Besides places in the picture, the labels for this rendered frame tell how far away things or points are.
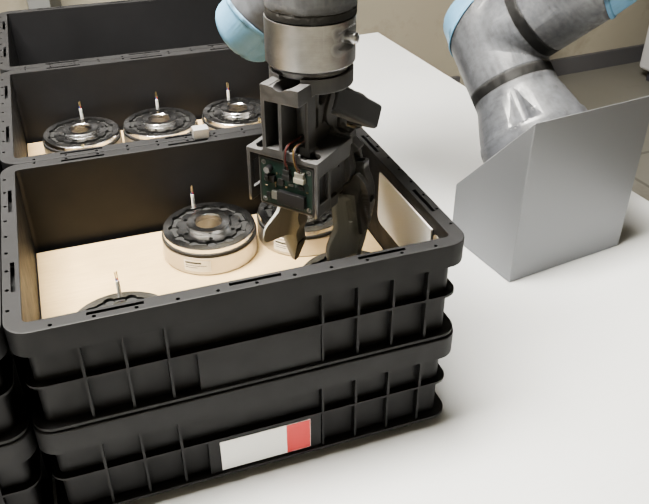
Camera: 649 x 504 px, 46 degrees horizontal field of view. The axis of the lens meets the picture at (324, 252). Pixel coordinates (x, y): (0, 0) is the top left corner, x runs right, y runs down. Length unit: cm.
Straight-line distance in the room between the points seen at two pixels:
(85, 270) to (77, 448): 23
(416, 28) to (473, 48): 227
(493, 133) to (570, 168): 11
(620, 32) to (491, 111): 303
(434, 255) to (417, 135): 77
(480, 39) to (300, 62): 49
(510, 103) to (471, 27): 12
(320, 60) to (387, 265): 19
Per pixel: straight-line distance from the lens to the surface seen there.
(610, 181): 109
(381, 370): 75
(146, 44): 146
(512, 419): 86
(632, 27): 410
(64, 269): 87
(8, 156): 90
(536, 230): 104
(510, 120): 103
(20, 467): 74
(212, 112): 114
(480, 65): 107
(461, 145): 141
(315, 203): 64
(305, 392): 73
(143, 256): 87
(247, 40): 77
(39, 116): 117
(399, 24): 330
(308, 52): 61
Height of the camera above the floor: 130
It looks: 34 degrees down
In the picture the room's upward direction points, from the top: straight up
